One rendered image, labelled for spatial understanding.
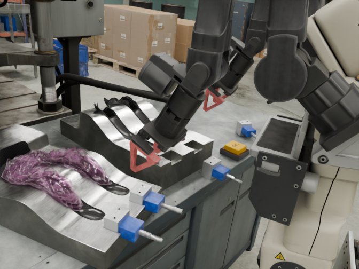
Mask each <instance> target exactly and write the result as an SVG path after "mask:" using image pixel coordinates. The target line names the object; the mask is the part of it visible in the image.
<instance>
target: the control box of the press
mask: <svg viewBox="0 0 359 269"><path fill-rule="evenodd" d="M29 3H30V15H31V22H32V32H33V33H34V34H36V22H35V10H34V1H32V0H29ZM50 3H51V19H52V34H53V38H57V40H58V41H59V43H60V44H61V45H62V47H63V65H64V73H71V74H75V75H80V63H79V43H80V41H81V39H82V38H88V37H91V36H99V35H104V0H55V1H52V2H50ZM55 70H56V72H57V74H58V75H60V74H61V72H60V70H59V68H58V66H55ZM61 100H62V105H63V106H65V107H67V108H69V109H70V110H72V115H75V114H79V113H80V111H81V94H80V84H79V85H73V86H71V87H69V88H68V89H66V90H65V91H64V92H63V93H62V94H61Z"/></svg>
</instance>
